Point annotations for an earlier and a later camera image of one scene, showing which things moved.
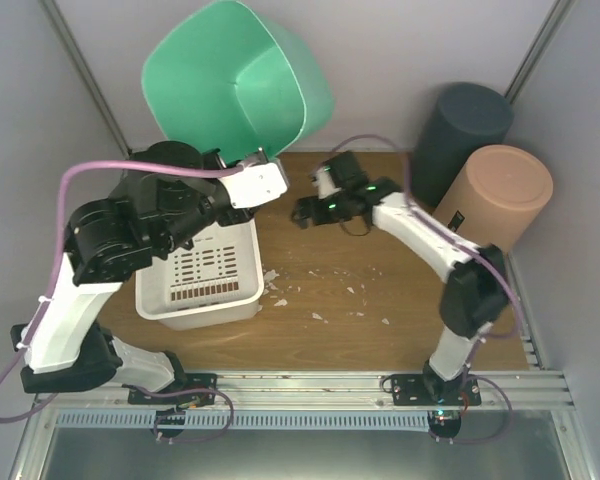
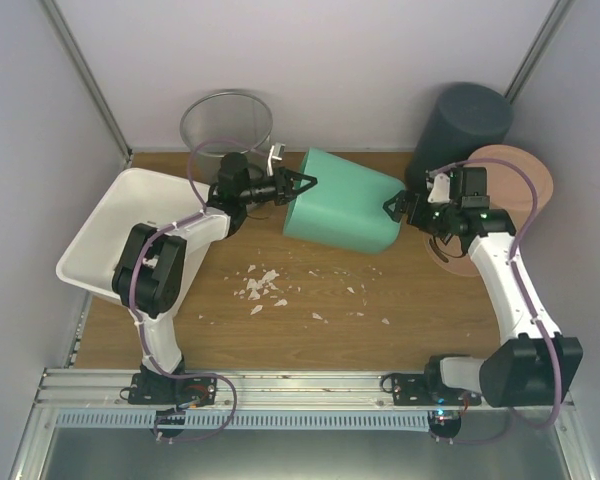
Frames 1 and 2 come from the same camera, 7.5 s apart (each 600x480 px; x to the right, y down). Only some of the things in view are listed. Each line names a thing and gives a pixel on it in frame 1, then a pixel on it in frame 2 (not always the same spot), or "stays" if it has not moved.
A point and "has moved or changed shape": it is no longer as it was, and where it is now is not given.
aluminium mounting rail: (526, 390) stays
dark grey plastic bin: (464, 119) stays
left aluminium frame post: (86, 76) stays
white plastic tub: (217, 280) has moved or changed shape
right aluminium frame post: (545, 34) stays
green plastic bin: (231, 77) to (345, 206)
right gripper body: (334, 214) to (426, 221)
